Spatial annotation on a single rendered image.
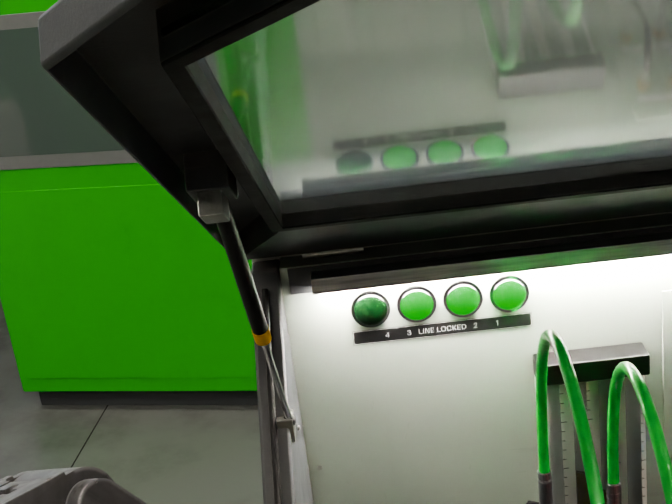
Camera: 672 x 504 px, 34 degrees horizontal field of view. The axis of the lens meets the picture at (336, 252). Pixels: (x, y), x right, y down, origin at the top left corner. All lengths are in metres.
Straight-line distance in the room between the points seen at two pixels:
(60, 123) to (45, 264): 0.55
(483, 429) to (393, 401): 0.13
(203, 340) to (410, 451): 2.54
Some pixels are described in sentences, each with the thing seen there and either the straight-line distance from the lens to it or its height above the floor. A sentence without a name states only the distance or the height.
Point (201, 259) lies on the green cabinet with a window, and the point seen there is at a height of 0.61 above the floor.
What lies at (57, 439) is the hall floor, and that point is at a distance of 4.22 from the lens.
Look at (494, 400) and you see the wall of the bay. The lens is 1.51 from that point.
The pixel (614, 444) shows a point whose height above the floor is 1.22.
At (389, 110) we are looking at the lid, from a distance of 0.88.
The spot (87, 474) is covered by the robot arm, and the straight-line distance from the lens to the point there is 0.83.
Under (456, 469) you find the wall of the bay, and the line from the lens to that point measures 1.56.
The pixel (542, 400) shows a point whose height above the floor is 1.27.
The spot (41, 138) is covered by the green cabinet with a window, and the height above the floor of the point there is 1.08.
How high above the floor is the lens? 1.97
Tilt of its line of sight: 21 degrees down
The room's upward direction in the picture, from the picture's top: 7 degrees counter-clockwise
